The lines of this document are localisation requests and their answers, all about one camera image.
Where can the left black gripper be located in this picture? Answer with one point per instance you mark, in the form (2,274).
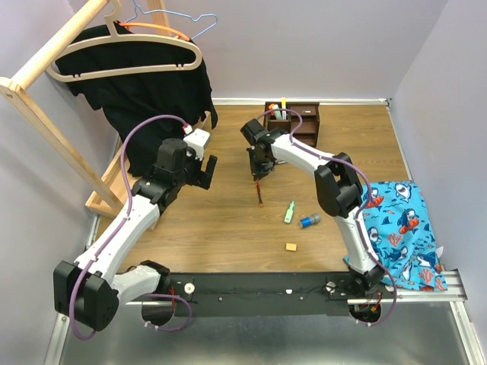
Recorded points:
(202,179)

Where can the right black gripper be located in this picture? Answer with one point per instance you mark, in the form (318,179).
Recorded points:
(259,172)

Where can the red clear pen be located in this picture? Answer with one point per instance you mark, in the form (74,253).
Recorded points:
(259,194)

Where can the mint green highlighter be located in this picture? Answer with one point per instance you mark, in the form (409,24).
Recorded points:
(277,112)

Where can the orange black highlighter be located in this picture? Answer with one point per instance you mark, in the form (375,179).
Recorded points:
(272,106)

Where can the dark wooden desk organizer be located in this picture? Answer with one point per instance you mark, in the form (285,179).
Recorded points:
(308,132)

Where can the yellow capped white marker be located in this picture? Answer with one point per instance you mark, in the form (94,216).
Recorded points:
(283,105)

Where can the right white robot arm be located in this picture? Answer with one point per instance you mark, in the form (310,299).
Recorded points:
(339,194)

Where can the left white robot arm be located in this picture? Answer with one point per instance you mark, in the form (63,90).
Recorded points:
(129,224)

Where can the blue grey glue stick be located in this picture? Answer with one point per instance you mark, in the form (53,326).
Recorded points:
(309,221)

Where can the black t-shirt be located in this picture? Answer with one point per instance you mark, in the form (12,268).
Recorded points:
(142,108)

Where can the small tan eraser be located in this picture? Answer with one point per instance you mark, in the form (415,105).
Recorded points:
(291,247)

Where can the wooden clothes rack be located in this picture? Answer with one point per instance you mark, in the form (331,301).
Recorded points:
(51,144)

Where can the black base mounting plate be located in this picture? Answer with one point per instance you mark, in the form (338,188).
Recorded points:
(267,293)

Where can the blue shark print cloth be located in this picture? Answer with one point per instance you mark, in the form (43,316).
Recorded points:
(397,224)

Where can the orange plastic hanger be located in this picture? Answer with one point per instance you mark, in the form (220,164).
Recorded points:
(164,30)

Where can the beige wooden hanger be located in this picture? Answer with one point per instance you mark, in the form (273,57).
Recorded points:
(110,50)

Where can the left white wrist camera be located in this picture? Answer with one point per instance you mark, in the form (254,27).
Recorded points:
(198,140)

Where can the blue wire hanger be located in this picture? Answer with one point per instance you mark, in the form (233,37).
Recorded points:
(159,14)

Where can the aluminium rail frame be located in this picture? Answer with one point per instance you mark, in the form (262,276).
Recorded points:
(149,315)

